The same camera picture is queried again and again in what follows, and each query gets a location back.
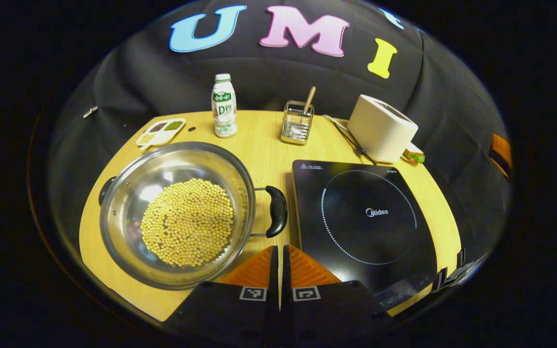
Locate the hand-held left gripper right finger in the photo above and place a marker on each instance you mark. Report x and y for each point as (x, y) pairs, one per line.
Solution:
(327, 314)

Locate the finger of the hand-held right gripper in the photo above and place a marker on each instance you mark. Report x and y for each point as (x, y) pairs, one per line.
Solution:
(501, 147)

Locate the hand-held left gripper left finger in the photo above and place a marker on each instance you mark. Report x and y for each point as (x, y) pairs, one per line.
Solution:
(240, 314)

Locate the black induction cooktop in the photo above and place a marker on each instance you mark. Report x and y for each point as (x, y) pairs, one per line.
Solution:
(346, 237)

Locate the pile of soybeans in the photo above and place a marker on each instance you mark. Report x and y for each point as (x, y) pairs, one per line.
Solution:
(186, 222)

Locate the stainless steel pot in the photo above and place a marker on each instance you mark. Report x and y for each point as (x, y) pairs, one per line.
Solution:
(128, 203)

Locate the small white and green object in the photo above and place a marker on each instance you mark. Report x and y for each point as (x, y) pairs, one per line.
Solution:
(414, 155)

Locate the white toaster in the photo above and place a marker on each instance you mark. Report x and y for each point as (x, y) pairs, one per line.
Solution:
(380, 130)

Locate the white divided bean plate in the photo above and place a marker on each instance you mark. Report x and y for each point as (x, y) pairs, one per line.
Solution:
(160, 140)

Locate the white green drink bottle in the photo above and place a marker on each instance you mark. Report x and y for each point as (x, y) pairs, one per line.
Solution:
(224, 116)

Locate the black backdrop cloth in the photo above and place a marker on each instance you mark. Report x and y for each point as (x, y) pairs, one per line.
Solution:
(269, 82)

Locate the white cloth clip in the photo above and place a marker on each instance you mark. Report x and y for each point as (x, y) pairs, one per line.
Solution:
(90, 112)

